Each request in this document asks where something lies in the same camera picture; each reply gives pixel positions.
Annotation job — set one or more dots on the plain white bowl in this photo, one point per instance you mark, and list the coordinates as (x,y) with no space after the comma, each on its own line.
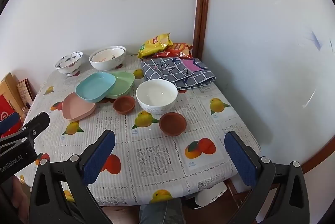
(156,94)

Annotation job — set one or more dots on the small brown bowl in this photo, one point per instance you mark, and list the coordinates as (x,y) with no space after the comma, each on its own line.
(172,123)
(124,104)

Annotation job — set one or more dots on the large white bowl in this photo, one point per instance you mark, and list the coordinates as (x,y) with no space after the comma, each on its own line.
(104,65)

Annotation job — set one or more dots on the red chip bag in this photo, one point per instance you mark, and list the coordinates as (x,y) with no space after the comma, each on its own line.
(178,49)

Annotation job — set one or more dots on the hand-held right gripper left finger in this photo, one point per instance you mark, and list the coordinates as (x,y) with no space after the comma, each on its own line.
(98,158)

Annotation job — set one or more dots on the green square plate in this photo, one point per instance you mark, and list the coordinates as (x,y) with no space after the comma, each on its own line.
(123,84)

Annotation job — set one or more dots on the yellow chip bag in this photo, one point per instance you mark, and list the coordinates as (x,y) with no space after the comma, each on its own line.
(153,44)

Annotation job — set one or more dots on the white plastic stool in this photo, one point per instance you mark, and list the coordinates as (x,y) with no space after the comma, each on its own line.
(210,195)

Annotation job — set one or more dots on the brown wooden door frame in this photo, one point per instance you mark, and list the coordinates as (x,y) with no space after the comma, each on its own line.
(202,4)

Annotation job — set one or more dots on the pink square plate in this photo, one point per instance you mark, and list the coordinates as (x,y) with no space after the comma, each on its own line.
(77,106)

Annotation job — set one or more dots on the person's leg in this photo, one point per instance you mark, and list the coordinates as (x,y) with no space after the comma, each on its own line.
(161,212)

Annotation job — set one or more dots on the lemon print white bowl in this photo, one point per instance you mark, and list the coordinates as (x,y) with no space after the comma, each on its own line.
(107,55)

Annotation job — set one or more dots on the grey checked cloth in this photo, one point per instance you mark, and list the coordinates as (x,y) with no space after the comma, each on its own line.
(180,74)

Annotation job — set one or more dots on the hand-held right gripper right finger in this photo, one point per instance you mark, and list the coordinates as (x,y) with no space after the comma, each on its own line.
(240,161)

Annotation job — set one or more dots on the fruit print tablecloth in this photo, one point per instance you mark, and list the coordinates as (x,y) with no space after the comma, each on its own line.
(157,156)

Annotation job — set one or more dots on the blue patterned footed bowl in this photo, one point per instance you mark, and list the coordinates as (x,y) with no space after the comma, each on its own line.
(68,63)

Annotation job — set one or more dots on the red box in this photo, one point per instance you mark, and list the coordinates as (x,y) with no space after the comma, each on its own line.
(6,114)

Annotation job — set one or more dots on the blue square plate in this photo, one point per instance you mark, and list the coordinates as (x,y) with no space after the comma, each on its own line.
(95,86)

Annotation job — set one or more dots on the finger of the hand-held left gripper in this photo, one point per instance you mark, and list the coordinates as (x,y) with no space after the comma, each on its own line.
(9,123)
(38,123)

